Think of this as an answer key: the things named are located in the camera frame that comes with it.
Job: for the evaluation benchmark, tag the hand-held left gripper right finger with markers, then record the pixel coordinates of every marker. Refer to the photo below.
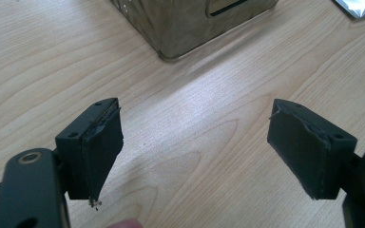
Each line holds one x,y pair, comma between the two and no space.
307,152

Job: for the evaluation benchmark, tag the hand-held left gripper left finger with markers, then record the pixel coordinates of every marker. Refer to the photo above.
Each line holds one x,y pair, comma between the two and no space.
90,152

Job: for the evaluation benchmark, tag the silver foil packet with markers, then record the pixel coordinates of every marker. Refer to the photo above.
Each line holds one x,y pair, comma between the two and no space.
359,7

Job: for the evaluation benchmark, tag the shiny metal tin box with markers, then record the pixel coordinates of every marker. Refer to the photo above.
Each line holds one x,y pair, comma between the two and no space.
190,23

